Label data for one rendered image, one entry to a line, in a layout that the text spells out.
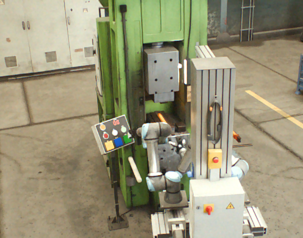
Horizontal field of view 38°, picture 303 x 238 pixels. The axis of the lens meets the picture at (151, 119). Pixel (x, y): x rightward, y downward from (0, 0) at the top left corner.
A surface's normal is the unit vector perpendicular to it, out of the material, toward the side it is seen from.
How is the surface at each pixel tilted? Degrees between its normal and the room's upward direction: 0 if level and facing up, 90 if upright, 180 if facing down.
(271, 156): 0
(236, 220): 89
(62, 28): 90
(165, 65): 90
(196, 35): 90
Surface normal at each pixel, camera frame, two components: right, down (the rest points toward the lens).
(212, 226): 0.07, 0.41
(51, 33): 0.35, 0.37
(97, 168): -0.04, -0.91
